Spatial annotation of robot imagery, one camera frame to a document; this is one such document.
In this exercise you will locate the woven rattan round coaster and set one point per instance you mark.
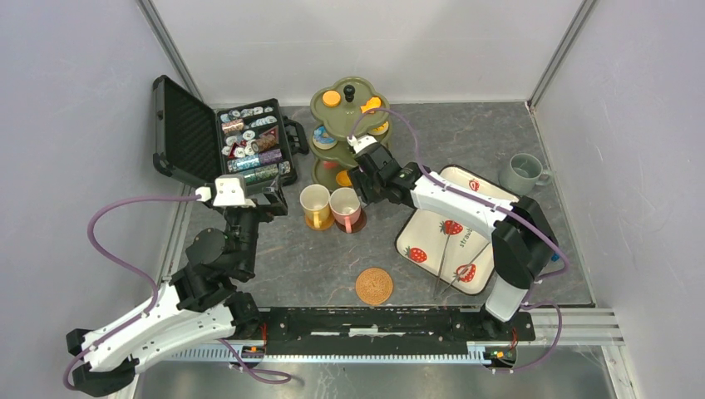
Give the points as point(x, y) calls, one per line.
point(374, 286)

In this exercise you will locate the green three-tier dessert stand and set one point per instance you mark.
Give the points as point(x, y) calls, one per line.
point(341, 121)

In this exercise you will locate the grey-green ceramic mug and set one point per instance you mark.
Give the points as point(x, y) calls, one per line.
point(523, 173)

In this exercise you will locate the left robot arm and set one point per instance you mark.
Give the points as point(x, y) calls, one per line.
point(199, 303)

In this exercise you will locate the black poker chip case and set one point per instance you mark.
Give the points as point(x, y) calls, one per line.
point(195, 144)

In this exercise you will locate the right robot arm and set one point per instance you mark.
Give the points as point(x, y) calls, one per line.
point(522, 241)

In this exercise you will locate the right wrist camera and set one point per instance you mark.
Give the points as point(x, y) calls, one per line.
point(358, 144)

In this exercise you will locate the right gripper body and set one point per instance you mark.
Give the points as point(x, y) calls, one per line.
point(370, 189)

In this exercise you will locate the yellow glazed donut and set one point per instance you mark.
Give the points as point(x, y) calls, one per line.
point(380, 130)

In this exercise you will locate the metal serving tongs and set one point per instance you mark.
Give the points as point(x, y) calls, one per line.
point(466, 267)

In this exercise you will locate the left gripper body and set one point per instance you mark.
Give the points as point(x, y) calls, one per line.
point(260, 212)

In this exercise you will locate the light brown round coaster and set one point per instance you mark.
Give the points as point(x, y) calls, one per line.
point(319, 222)

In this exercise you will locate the small orange pastry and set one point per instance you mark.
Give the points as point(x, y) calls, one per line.
point(371, 106)

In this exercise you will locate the orange macaron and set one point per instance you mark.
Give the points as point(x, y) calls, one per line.
point(343, 179)

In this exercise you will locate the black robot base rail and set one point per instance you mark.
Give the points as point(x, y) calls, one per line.
point(381, 330)

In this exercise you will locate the round orange biscuit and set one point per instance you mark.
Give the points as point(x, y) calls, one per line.
point(331, 98)

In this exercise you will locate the blue glazed donut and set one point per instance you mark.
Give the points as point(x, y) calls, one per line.
point(322, 140)

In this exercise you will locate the strawberry print serving tray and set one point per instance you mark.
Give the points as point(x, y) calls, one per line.
point(425, 238)

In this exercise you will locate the dark brown round coaster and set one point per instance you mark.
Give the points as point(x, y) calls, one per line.
point(355, 227)

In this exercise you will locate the yellow ceramic mug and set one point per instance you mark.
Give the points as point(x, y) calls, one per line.
point(315, 198)

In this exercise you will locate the red strawberry cake slice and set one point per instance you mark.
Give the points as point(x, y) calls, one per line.
point(330, 165)

